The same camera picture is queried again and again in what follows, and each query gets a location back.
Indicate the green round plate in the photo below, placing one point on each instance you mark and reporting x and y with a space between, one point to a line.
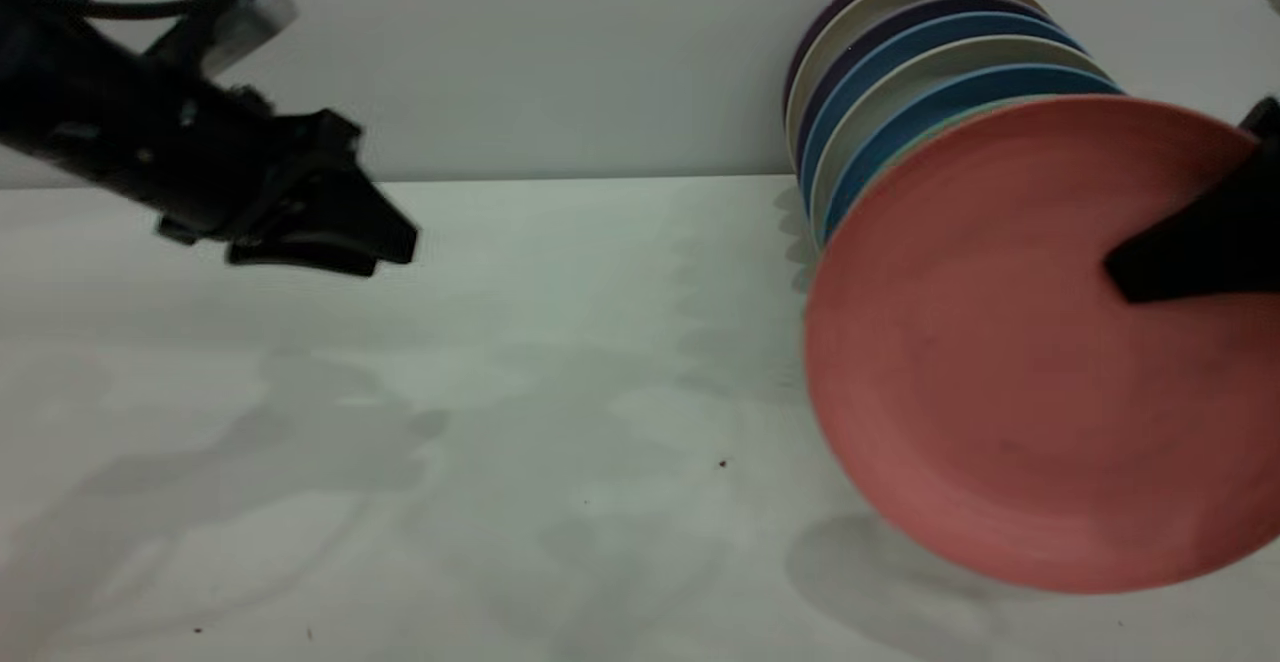
930 120

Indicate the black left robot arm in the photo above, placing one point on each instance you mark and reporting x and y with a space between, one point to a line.
60 92

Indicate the blue round plate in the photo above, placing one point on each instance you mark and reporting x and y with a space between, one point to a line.
960 87
940 30

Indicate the dark navy round plate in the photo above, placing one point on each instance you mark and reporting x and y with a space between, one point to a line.
940 5

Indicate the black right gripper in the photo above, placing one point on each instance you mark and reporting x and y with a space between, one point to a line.
1268 120

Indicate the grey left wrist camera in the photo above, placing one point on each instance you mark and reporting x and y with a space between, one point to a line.
255 22

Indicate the pink round plate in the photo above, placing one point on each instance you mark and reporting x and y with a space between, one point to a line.
1000 362

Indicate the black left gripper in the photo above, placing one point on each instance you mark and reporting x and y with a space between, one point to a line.
240 162

